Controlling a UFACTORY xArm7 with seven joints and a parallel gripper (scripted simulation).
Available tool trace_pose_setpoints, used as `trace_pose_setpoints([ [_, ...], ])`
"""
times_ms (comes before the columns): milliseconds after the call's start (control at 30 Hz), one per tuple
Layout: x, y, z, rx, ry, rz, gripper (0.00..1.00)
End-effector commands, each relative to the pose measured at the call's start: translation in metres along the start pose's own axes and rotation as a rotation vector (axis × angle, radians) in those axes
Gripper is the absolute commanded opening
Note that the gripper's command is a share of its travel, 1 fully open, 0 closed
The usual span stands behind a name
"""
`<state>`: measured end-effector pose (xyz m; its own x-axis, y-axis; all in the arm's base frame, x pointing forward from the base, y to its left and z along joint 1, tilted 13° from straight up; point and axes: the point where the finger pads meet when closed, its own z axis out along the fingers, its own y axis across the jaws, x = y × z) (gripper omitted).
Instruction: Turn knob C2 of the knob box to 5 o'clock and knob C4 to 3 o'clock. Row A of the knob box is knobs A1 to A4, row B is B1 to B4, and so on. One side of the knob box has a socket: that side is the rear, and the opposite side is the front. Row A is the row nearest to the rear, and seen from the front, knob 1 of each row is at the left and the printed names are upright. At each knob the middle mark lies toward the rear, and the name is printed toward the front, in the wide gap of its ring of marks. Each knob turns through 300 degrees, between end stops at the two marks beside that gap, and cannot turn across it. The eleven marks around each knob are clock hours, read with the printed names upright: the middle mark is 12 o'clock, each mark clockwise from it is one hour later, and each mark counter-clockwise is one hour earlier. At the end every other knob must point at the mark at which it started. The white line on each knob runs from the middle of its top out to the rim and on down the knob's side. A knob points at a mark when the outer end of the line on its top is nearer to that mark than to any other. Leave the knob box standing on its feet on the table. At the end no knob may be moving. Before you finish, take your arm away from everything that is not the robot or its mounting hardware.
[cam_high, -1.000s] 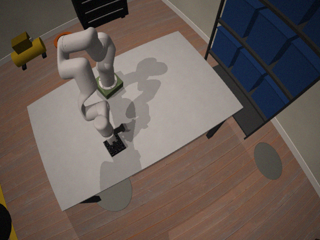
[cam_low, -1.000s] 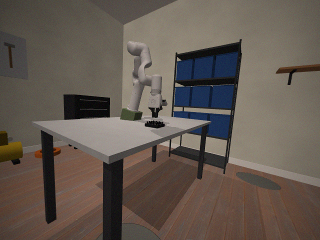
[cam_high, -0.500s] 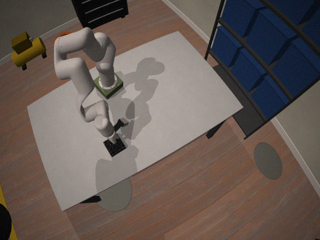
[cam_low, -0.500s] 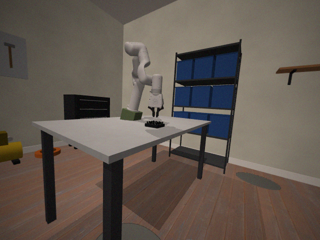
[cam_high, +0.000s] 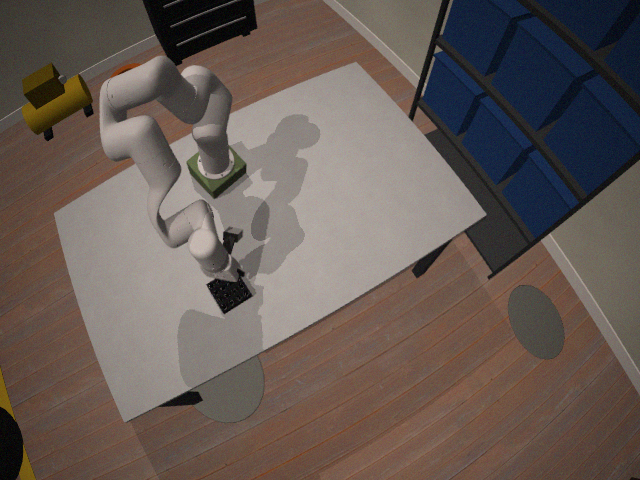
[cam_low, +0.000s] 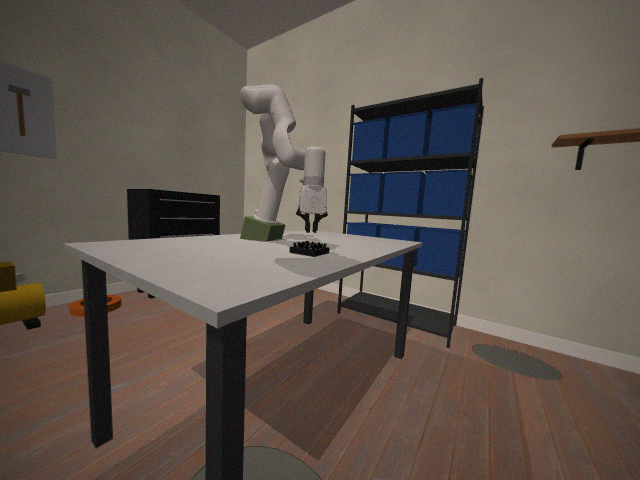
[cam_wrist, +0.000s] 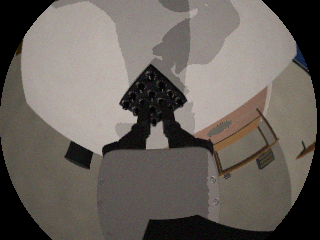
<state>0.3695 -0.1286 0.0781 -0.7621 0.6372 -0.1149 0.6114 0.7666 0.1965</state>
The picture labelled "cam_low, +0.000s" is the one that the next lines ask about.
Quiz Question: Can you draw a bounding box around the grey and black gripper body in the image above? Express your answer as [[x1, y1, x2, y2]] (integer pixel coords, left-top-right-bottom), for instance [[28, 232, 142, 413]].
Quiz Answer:
[[298, 184, 327, 214]]

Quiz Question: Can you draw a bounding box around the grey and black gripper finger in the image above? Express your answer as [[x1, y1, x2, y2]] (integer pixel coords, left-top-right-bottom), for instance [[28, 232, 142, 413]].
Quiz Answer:
[[296, 207, 310, 233], [313, 212, 328, 233]]

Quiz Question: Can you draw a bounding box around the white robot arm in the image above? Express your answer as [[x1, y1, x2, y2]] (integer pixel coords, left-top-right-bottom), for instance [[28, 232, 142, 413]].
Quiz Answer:
[[241, 85, 325, 224]]

